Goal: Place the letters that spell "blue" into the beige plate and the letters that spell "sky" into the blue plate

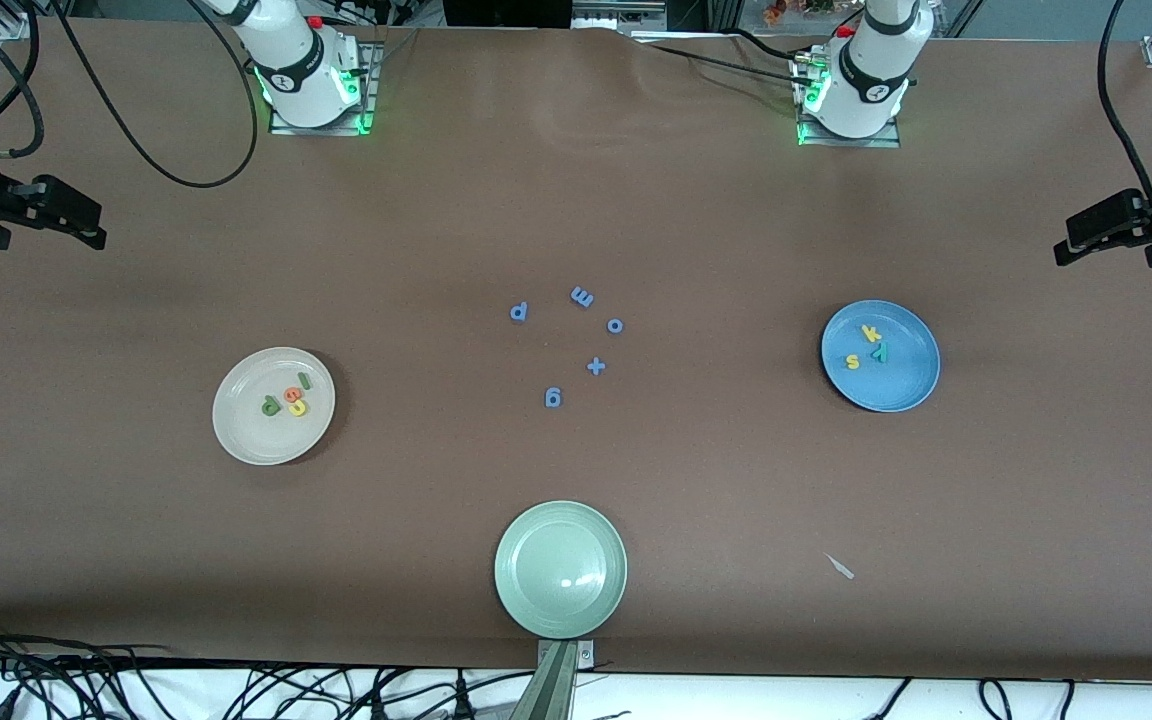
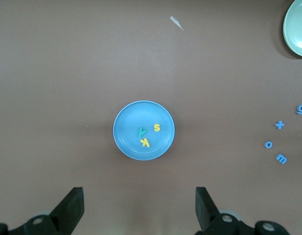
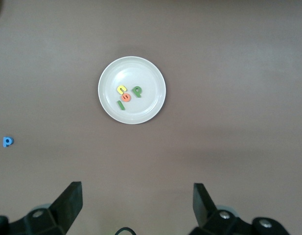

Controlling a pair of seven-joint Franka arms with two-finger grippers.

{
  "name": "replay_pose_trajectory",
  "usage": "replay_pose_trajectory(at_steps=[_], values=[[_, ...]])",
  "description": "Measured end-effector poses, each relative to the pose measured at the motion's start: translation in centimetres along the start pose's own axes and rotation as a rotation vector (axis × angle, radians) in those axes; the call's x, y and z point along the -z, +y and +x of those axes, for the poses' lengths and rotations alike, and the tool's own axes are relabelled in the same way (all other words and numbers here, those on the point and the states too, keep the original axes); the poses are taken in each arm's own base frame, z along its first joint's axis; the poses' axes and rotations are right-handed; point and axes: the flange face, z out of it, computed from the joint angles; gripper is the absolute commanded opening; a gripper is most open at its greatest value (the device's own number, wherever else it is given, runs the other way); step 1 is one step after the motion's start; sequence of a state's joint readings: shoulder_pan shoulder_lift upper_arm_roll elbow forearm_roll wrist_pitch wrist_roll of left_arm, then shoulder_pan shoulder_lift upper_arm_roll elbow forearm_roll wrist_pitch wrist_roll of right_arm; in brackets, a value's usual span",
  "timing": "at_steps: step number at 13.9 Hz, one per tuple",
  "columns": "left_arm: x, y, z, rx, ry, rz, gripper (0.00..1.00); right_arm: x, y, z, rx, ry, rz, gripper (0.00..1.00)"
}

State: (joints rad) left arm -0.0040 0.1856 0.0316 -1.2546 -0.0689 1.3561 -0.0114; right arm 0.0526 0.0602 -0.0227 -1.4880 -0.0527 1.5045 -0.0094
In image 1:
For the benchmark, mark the green foam letter p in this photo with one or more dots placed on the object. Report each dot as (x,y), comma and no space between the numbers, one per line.
(267,407)

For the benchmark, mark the blue plate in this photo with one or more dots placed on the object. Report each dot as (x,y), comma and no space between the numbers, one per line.
(901,385)

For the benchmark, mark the beige brown plate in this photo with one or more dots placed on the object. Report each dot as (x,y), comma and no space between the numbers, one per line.
(256,440)

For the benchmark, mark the small orange item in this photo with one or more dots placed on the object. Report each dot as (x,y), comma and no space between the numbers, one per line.
(776,10)

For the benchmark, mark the small white paper scrap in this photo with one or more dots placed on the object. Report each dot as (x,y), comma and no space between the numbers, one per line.
(841,568)

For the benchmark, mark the brown table cover sheet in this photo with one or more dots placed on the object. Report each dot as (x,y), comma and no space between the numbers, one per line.
(636,200)

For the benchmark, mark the blue foam letter p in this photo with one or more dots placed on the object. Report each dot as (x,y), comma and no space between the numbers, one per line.
(516,312)

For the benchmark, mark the blue foam letter m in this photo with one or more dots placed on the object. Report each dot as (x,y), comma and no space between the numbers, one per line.
(582,297)

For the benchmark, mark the pale green plate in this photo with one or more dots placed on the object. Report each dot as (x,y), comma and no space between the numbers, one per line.
(561,570)

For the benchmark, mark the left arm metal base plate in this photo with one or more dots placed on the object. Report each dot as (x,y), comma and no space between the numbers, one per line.
(886,142)

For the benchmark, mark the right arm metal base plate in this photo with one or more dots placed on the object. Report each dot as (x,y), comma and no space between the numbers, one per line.
(321,130)

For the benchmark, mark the aluminium frame crossbar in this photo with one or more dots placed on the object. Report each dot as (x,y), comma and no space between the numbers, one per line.
(641,18)

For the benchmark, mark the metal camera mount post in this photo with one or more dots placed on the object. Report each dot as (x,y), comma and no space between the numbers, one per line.
(558,680)

